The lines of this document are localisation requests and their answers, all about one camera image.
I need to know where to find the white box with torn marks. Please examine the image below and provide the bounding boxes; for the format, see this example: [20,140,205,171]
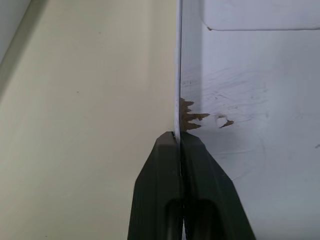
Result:
[172,0,320,240]

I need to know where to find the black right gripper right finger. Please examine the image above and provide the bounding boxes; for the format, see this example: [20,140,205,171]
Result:
[179,131,258,240]

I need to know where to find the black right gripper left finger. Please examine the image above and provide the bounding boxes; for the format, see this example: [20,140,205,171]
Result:
[126,131,185,240]

